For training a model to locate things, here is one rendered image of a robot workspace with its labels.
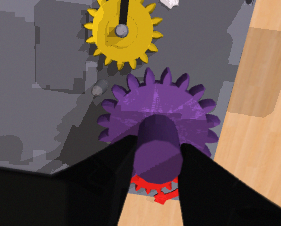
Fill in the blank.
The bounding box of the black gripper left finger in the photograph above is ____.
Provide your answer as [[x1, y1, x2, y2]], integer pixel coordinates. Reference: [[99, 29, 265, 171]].
[[0, 135, 138, 226]]

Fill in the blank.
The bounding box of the red gear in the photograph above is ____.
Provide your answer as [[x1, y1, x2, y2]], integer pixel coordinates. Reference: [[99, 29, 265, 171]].
[[130, 175, 178, 195]]

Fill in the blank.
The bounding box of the yellow gear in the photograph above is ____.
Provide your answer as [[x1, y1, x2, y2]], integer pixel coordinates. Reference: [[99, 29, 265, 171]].
[[83, 0, 163, 71]]

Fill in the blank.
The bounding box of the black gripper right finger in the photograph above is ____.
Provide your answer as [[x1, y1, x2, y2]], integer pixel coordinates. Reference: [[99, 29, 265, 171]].
[[178, 143, 281, 226]]

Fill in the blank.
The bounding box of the purple gear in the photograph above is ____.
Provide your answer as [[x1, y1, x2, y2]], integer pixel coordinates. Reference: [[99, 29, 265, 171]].
[[97, 67, 220, 185]]

